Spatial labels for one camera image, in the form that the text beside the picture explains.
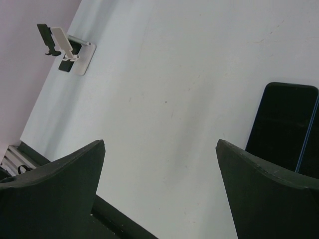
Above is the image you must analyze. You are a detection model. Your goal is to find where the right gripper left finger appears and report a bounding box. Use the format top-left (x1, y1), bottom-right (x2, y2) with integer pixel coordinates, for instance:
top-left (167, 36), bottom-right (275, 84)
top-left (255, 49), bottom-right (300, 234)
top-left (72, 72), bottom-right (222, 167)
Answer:
top-left (0, 139), bottom-right (106, 239)

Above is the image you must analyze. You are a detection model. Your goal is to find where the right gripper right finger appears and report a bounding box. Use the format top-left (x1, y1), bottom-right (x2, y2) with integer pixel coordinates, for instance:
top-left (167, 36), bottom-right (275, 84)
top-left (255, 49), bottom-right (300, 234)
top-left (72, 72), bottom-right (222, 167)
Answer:
top-left (216, 139), bottom-right (319, 239)

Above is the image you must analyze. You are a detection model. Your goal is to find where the black phone blue edge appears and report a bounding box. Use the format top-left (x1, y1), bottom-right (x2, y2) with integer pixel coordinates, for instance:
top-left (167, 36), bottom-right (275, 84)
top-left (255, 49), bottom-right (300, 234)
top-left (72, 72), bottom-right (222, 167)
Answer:
top-left (245, 82), bottom-right (319, 171)

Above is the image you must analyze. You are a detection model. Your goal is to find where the white folding phone stand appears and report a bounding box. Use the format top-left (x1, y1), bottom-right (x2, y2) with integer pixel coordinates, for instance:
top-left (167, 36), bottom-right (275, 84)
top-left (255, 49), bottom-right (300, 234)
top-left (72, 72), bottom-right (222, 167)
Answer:
top-left (50, 27), bottom-right (96, 76)

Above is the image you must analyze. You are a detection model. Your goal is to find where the black folding phone stand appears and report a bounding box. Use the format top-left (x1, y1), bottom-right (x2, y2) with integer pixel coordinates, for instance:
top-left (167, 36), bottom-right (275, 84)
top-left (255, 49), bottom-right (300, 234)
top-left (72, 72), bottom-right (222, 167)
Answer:
top-left (37, 24), bottom-right (82, 72)

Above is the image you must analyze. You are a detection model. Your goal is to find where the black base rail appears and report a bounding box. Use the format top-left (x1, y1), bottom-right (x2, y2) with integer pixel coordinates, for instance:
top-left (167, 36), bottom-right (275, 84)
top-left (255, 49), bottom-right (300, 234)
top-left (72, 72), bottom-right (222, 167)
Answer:
top-left (18, 140), bottom-right (155, 239)

